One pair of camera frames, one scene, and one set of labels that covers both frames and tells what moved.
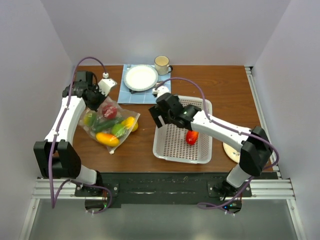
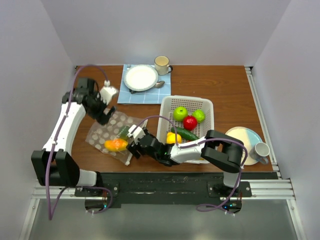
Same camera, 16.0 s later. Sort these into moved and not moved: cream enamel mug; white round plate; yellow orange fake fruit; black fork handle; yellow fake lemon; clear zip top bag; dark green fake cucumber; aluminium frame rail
Moved: yellow orange fake fruit; dark green fake cucumber; yellow fake lemon; clear zip top bag
Not moved: cream enamel mug; aluminium frame rail; white round plate; black fork handle
